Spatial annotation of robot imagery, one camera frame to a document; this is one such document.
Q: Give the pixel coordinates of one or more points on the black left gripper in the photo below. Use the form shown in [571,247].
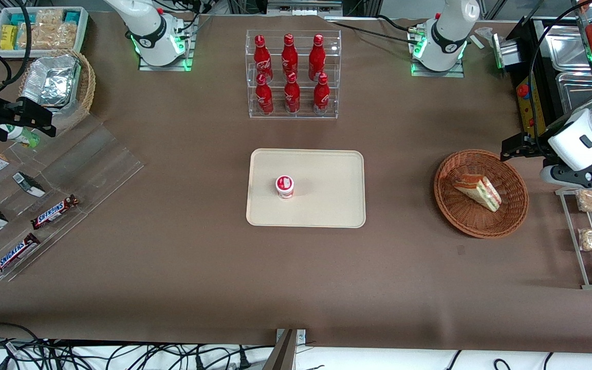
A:
[536,145]

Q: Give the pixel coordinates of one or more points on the triangle sandwich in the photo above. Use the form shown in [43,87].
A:
[478,191]

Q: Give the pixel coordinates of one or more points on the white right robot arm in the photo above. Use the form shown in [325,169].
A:
[147,25]

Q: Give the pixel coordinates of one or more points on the aluminium foil tray stack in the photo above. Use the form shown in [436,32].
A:
[49,82]

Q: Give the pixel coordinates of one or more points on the tan wicker basket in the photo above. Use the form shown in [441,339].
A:
[88,87]

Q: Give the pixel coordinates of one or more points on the steel tray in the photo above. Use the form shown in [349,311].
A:
[568,49]
[576,90]

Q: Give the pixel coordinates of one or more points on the brown round wicker basket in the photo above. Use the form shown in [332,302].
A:
[481,226]

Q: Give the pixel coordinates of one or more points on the beige plastic tray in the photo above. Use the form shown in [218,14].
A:
[321,205]

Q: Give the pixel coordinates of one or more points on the green white small bottle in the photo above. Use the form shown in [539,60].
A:
[23,136]

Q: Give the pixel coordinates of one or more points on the black appliance yellow panel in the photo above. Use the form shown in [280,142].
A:
[548,103]

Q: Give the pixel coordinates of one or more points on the clear cracker snack bag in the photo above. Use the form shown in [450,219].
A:
[49,38]
[49,18]

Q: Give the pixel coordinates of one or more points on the yellow snack packet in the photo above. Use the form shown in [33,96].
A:
[8,37]

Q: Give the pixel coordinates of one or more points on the clear acrylic display stand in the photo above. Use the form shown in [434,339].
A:
[95,164]

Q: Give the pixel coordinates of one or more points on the silver metal box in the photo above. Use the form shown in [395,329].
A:
[506,54]

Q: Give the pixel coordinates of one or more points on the teal snack packet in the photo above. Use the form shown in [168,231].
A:
[21,19]
[72,17]

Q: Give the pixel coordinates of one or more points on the white plastic bin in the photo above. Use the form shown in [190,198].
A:
[82,31]

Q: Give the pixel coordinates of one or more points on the snickers chocolate bar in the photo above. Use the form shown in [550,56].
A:
[54,211]
[14,255]

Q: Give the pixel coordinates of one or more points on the small white plastic piece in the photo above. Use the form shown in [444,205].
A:
[479,42]

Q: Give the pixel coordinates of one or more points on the red cola bottle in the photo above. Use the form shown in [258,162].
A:
[292,97]
[289,51]
[264,97]
[317,54]
[261,54]
[321,97]

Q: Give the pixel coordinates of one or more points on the brown table cover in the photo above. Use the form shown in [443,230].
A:
[172,288]

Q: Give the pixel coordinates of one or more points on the clear acrylic bottle rack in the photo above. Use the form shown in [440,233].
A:
[294,116]

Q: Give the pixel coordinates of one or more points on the red white yogurt cup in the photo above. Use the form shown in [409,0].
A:
[284,187]

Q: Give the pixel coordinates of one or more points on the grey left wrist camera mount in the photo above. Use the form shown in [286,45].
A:
[578,177]

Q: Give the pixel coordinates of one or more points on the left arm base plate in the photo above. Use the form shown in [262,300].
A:
[437,73]

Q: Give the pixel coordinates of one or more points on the metal bracket post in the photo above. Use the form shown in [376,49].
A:
[283,354]

